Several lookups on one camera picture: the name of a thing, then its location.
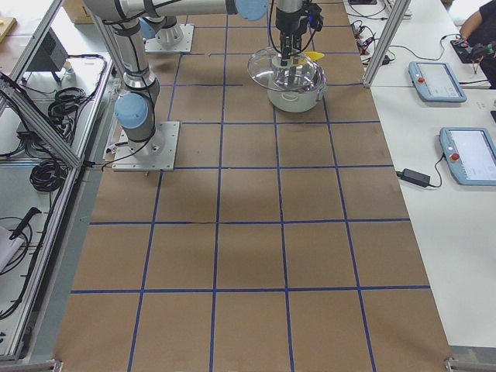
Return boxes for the yellow corn cob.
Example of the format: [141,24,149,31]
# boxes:
[306,51,325,62]

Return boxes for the person in black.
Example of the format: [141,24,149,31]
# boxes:
[460,1,495,85]

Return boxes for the teach pendant near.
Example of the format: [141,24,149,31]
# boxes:
[439,127,495,186]

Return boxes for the white cooking pot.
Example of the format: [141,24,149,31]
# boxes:
[267,64,327,113]

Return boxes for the glass pot lid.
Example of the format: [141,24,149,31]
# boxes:
[247,47,319,91]

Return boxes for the teach pendant far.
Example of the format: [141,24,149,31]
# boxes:
[408,61,467,103]

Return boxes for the black power adapter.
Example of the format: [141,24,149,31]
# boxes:
[398,168,430,188]

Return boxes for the teach pendant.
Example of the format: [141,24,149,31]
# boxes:
[408,61,467,103]
[439,127,495,186]

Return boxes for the aluminium frame post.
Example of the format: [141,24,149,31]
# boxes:
[363,0,411,88]

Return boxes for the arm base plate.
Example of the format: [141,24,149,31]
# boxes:
[145,24,195,54]
[111,121,180,171]

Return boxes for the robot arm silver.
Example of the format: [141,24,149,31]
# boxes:
[85,1,323,156]
[139,16,184,47]

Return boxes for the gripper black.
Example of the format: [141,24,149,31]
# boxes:
[275,0,323,65]

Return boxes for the coiled black cables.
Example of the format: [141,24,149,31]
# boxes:
[29,158,67,193]

